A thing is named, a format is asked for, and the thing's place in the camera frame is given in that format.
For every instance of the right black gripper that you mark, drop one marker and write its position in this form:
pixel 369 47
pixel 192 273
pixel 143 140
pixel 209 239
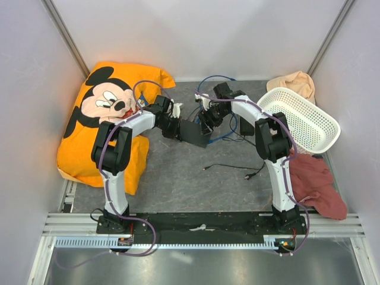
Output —
pixel 205 116

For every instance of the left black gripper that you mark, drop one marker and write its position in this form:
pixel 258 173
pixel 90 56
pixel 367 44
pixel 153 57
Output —
pixel 176 132

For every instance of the black network switch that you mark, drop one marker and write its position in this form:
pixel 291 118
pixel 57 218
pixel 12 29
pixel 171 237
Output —
pixel 197 134

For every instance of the black power adapter brick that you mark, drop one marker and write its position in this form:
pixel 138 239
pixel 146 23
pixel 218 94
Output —
pixel 245 128

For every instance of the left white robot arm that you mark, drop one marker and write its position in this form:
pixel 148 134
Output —
pixel 112 148

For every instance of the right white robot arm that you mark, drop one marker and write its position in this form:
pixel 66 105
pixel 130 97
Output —
pixel 272 140

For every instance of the orange Mickey Mouse pillow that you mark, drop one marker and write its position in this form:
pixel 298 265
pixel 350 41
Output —
pixel 112 92

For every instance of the peach cloth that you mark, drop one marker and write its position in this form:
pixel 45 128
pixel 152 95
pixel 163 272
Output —
pixel 299 82

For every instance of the white perforated plastic basket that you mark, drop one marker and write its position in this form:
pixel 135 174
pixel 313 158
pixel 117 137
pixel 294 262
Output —
pixel 313 130

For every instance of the red cloth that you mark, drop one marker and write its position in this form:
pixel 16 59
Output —
pixel 312 184

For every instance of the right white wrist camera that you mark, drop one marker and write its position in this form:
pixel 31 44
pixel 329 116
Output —
pixel 203 99

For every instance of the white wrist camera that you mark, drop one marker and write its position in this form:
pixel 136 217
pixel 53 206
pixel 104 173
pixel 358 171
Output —
pixel 203 99
pixel 176 110

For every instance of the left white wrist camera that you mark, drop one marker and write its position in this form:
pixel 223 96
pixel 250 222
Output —
pixel 176 110

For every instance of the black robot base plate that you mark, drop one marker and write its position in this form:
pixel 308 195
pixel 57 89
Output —
pixel 203 227

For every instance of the grey slotted cable duct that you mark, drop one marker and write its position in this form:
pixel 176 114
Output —
pixel 134 243

